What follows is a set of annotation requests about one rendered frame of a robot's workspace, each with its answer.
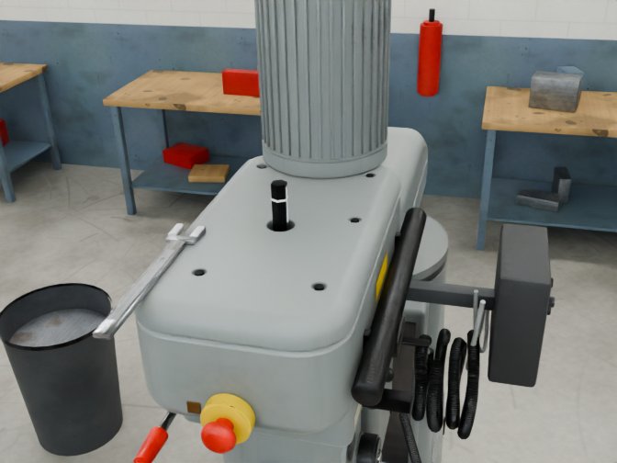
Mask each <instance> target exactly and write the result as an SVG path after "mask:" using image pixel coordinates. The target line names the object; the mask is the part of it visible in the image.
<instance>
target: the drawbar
mask: <svg viewBox="0 0 617 463"><path fill-rule="evenodd" d="M286 186H287V181H284V180H282V179H280V180H274V181H273V182H272V183H271V196H272V198H273V199H275V200H282V199H286ZM272 212H273V230H274V232H286V231H289V219H288V222H287V216H286V201H285V202H278V203H277V202H274V201H273V200H272Z"/></svg>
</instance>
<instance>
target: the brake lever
mask: <svg viewBox="0 0 617 463"><path fill-rule="evenodd" d="M176 415H177V413H173V412H167V413H166V414H165V416H164V417H163V420H162V421H161V423H160V424H159V426H154V427H153V428H152V429H151V430H150V432H149V433H148V435H147V437H146V439H145V440H144V442H143V444H142V446H141V448H140V450H139V452H138V454H137V456H136V457H135V458H134V460H133V462H134V463H152V462H153V460H154V459H155V457H156V456H157V454H158V453H159V451H160V450H161V448H162V447H163V445H164V443H165V442H166V441H167V439H168V434H167V432H166V431H167V430H168V428H169V427H170V425H171V423H172V422H173V420H174V418H175V416H176Z"/></svg>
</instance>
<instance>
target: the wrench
mask: <svg viewBox="0 0 617 463"><path fill-rule="evenodd" d="M183 231H184V225H183V224H178V223H177V224H176V225H175V226H174V228H173V229H172V230H171V231H170V232H169V233H168V236H167V237H166V238H165V242H166V243H168V244H167V246H166V247H165V248H164V249H163V250H162V252H161V253H160V254H159V255H158V256H157V258H156V259H155V260H154V261H153V262H152V263H151V265H150V266H149V267H148V268H147V269H146V271H145V272H144V273H143V274H142V275H141V276H140V278H139V279H138V280H137V281H136V283H135V284H134V285H133V286H132V287H131V288H130V290H129V291H128V292H127V293H126V294H125V296H124V297H123V298H122V299H121V300H120V301H119V303H118V304H117V305H116V306H115V308H114V309H113V310H112V311H111V312H110V313H109V314H108V315H107V316H106V318H105V319H104V320H103V321H102V322H101V323H100V324H99V325H98V327H97V328H96V329H95V330H94V331H93V337H94V338H99V339H106V340H110V339H111V338H112V337H113V336H114V334H115V333H116V332H117V331H118V329H119V328H120V327H121V326H122V324H123V323H124V322H125V321H126V319H127V318H128V317H129V316H130V314H131V313H132V312H133V311H134V310H135V309H136V308H137V306H138V305H139V304H140V302H141V301H142V300H143V299H144V297H145V296H146V295H147V294H148V292H149V291H150V290H151V288H152V287H153V286H154V285H155V284H156V282H157V281H158V280H159V279H160V277H161V276H162V275H163V273H164V272H165V271H166V270H167V268H168V267H169V266H170V265H171V263H172V262H173V261H174V259H175V258H176V257H177V256H178V255H179V254H180V253H181V252H182V250H183V249H184V248H185V246H186V245H195V244H196V242H198V241H199V239H200V238H201V237H202V236H203V234H204V233H205V232H206V226H198V227H196V229H195V230H194V231H193V233H192V234H191V235H190V237H186V236H179V235H180V234H181V233H182V232H183Z"/></svg>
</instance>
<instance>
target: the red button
mask: <svg viewBox="0 0 617 463"><path fill-rule="evenodd" d="M233 429H234V425H233V423H232V422H231V421H230V420H229V419H226V418H218V419H217V421H216V422H211V423H207V424H206V425H205V426H204V427H203V429H202V431H201V440H202V443H203V444H204V446H205V447H206V448H207V449H209V450H210V451H212V452H214V453H218V454H225V453H228V452H230V451H231V450H232V449H233V448H234V447H235V445H236V442H237V438H236V435H235V434H234V432H233Z"/></svg>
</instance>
